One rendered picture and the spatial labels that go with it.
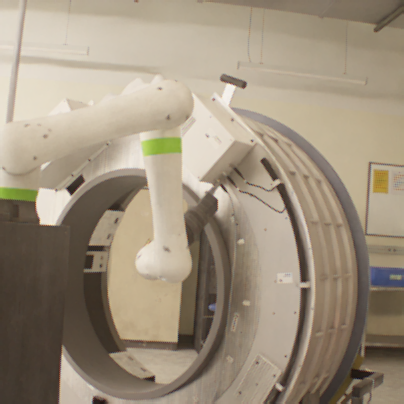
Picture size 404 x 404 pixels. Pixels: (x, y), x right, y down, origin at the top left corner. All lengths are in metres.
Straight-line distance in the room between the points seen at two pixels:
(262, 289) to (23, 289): 0.77
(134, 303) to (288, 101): 3.08
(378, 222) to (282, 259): 6.11
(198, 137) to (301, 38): 6.14
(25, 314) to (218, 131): 0.81
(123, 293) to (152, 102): 5.41
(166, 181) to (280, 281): 0.50
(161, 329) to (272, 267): 5.04
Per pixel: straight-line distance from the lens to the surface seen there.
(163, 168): 1.73
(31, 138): 1.52
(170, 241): 1.73
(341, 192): 2.36
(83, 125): 1.54
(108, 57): 7.68
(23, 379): 1.67
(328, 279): 2.02
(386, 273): 7.19
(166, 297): 6.91
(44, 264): 1.67
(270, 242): 1.97
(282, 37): 8.00
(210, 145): 1.96
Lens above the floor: 1.37
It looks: 2 degrees up
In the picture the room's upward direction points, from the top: 4 degrees clockwise
